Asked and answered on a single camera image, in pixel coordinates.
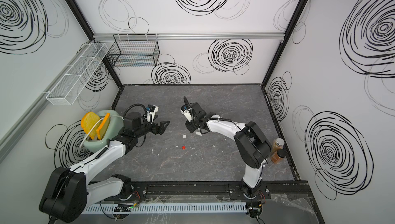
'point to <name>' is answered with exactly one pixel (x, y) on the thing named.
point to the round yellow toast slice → (89, 120)
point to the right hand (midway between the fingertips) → (188, 123)
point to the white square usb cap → (184, 136)
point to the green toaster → (115, 125)
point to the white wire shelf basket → (67, 90)
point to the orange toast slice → (101, 130)
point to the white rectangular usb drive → (198, 133)
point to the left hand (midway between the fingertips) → (162, 118)
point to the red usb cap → (183, 147)
